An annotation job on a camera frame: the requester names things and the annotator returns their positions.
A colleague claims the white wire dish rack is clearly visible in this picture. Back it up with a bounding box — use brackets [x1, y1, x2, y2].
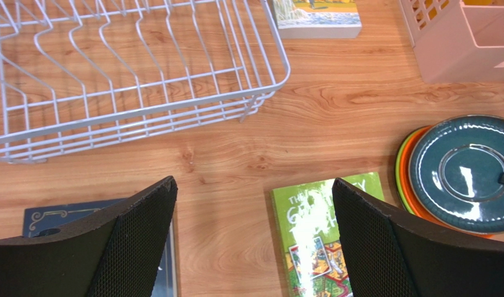
[0, 1, 290, 164]

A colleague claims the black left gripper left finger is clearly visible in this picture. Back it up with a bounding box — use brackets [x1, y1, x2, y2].
[0, 176, 178, 296]

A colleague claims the dark teal plate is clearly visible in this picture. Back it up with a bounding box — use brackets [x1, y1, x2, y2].
[408, 114, 504, 234]

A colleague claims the green 65-Storey Treehouse book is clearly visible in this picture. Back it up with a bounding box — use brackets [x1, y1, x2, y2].
[270, 171, 385, 297]

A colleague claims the pink plastic file organizer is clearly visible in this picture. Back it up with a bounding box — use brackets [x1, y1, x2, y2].
[398, 1, 504, 84]

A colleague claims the Nineteen Eighty-Four book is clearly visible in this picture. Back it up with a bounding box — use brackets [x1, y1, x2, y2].
[22, 198, 178, 297]

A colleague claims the green plate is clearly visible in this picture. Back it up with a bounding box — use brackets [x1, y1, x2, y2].
[395, 127, 424, 215]

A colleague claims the yellow illustrated paperback book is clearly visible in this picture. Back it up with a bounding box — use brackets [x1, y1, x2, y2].
[268, 0, 362, 39]

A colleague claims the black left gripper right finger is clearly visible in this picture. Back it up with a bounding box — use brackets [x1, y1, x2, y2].
[332, 178, 504, 296]

